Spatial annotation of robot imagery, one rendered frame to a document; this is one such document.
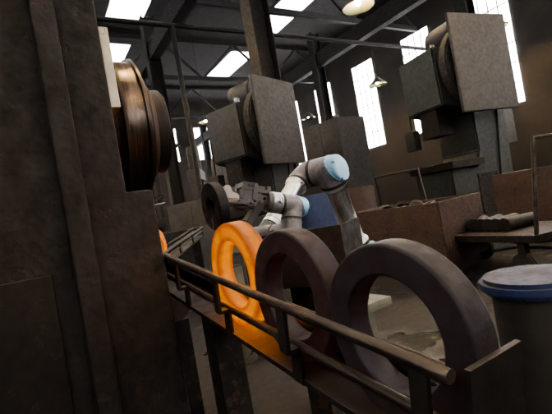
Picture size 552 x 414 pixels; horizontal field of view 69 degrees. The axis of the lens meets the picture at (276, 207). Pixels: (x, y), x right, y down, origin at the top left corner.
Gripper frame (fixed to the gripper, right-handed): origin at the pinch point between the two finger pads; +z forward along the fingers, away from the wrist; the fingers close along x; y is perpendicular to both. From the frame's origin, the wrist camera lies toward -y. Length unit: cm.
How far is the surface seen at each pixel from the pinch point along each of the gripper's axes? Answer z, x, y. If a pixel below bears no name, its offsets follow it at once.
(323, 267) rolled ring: 17, 82, -18
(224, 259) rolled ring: 16, 50, -18
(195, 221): -139, -416, 27
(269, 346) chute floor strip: 15, 66, -31
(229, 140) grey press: -146, -334, 126
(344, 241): -14, 48, -13
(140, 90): 26.8, 3.7, 28.3
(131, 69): 29.4, -1.4, 36.0
